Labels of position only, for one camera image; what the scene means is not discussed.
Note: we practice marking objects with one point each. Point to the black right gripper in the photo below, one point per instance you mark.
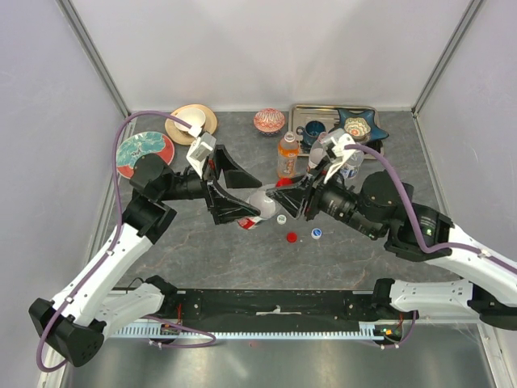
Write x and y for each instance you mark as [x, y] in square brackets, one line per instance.
[292, 198]

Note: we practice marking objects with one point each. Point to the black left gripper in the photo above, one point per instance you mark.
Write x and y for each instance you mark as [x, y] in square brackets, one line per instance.
[225, 208]

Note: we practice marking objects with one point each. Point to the small red-cap clear bottle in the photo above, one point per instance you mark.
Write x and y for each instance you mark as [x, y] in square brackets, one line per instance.
[266, 206]

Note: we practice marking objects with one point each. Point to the white juice bottle cap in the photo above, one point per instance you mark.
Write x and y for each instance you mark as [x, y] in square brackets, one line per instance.
[281, 219]

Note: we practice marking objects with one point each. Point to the red bottle cap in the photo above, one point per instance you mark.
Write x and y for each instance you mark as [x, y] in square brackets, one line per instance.
[291, 237]
[284, 182]

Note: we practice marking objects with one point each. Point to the blue white Pocari cap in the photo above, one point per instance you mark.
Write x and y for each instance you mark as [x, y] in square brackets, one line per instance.
[316, 233]

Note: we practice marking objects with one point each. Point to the orange juice bottle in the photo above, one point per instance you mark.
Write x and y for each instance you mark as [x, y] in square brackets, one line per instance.
[288, 150]

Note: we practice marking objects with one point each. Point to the tall red-cap clear bottle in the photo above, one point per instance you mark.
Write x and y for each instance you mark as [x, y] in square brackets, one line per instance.
[316, 153]

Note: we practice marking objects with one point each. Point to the clear Pocari Sweat bottle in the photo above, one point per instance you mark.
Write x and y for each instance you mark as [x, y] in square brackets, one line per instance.
[350, 168]

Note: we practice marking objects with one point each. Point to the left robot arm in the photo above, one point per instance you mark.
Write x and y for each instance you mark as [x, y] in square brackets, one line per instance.
[77, 320]

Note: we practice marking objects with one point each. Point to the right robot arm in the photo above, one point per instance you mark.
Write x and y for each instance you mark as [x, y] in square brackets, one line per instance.
[486, 286]

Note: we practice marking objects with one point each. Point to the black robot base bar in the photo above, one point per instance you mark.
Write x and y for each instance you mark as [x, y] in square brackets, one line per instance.
[212, 309]

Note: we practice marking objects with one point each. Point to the blue ceramic cup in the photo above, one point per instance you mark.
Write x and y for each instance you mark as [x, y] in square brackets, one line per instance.
[310, 132]

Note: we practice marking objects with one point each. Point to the tan saucer plate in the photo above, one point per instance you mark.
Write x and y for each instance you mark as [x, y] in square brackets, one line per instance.
[183, 138]

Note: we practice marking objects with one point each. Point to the red patterned bowl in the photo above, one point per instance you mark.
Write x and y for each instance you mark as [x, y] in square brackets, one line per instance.
[269, 121]

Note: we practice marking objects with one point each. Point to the steel tray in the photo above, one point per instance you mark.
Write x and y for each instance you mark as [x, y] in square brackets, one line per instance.
[301, 114]

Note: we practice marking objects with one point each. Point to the red white tea cup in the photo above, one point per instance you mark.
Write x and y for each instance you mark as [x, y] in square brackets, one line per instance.
[195, 117]

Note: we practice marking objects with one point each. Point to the patterned flower bowl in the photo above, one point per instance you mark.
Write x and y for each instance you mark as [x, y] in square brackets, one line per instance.
[358, 128]

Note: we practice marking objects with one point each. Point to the red teal floral plate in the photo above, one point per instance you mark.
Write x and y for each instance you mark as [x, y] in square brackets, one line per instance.
[140, 145]

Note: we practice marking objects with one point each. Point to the blue star-shaped dish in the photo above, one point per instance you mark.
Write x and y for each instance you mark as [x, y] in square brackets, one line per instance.
[369, 114]

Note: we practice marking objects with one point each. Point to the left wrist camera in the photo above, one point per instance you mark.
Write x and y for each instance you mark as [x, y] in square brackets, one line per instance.
[199, 150]

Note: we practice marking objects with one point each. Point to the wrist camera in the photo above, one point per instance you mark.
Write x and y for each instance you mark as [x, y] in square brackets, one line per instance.
[335, 145]
[199, 150]

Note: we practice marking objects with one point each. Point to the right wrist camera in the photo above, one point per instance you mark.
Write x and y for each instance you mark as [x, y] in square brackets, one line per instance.
[335, 145]

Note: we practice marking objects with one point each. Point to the slotted cable duct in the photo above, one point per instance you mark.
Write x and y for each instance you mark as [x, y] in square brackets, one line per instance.
[157, 331]

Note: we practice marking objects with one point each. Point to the left aluminium frame post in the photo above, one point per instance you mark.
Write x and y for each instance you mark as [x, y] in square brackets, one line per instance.
[74, 20]

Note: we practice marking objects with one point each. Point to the aluminium frame post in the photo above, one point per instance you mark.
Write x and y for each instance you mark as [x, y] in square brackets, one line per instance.
[74, 20]
[470, 13]

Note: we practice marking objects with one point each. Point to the right aluminium frame post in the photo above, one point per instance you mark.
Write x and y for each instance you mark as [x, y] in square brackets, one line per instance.
[470, 13]

